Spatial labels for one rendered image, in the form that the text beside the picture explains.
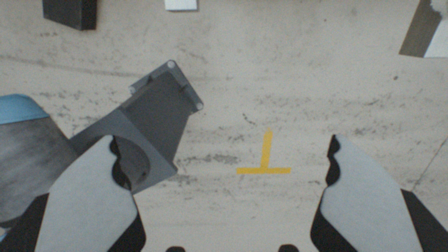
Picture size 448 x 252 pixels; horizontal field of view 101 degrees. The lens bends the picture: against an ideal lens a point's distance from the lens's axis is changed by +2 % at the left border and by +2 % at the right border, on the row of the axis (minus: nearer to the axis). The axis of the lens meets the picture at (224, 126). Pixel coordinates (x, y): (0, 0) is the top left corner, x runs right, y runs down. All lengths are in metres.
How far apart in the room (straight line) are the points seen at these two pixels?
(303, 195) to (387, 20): 1.24
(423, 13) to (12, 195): 0.56
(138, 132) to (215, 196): 1.13
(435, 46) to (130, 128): 0.57
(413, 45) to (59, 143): 0.52
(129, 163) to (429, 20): 0.58
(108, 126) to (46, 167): 0.21
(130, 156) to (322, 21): 1.04
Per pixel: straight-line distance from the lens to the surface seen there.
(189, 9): 0.21
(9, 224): 0.47
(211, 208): 1.69
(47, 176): 0.42
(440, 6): 0.26
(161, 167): 0.61
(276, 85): 1.14
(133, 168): 0.56
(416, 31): 0.29
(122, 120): 0.56
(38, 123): 0.43
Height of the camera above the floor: 1.05
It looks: 62 degrees down
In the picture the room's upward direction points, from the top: 178 degrees clockwise
